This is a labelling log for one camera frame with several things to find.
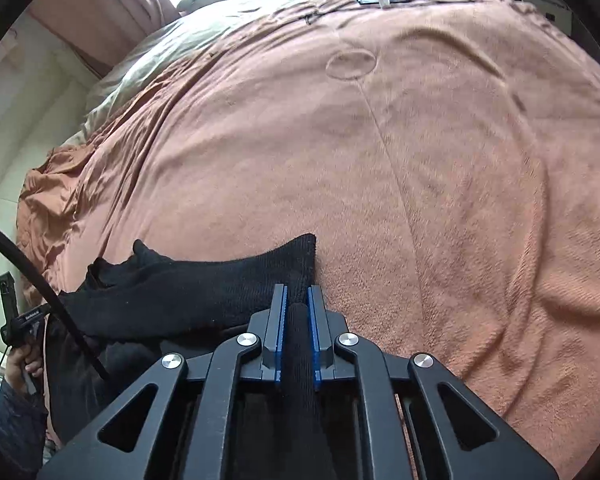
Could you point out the cream patterned bed quilt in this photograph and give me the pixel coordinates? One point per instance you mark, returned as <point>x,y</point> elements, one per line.
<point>195,31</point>

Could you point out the person's left forearm dark sleeve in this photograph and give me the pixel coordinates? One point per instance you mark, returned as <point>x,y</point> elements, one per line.
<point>22,430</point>

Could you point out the pink window curtain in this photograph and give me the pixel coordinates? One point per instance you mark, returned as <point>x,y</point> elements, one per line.
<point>102,32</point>

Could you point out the person's left hand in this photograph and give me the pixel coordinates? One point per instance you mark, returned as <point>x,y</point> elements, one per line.
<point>26,359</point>

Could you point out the black sweatshirt garment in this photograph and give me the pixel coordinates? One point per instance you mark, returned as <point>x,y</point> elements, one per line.
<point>133,313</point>

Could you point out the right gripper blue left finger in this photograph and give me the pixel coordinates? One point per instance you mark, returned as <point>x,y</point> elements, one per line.
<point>273,339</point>

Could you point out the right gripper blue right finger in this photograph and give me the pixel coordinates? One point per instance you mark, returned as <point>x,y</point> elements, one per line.
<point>321,339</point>

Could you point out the orange fleece blanket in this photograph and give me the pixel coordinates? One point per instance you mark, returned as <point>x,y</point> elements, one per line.
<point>446,156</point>

